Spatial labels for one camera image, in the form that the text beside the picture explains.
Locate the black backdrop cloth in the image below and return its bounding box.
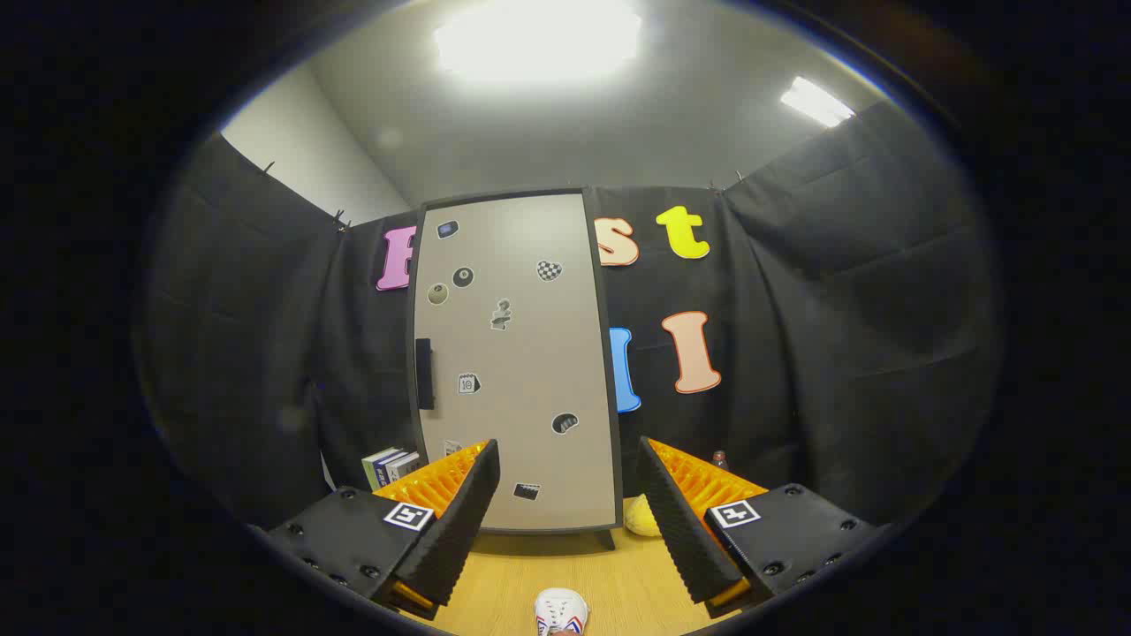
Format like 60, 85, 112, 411
141, 97, 1004, 531

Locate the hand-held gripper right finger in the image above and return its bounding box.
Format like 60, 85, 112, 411
635, 435, 877, 619

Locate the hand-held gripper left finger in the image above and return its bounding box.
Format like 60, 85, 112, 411
265, 439, 501, 619

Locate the white canvas shoe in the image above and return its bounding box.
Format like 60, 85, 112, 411
534, 588, 590, 636

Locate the large ceiling light panel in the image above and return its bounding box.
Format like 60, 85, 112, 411
433, 0, 643, 85

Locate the dark grey shoe cabinet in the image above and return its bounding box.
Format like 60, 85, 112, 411
406, 187, 626, 550

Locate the yellow soft toy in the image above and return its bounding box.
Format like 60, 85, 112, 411
624, 495, 664, 538

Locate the grey shoe cabinet door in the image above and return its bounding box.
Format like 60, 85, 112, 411
413, 194, 618, 533

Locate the black door handle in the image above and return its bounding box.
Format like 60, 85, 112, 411
415, 338, 436, 411

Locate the small ceiling light panel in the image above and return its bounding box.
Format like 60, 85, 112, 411
780, 77, 856, 127

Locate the green spine book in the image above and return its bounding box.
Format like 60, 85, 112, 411
361, 447, 399, 492

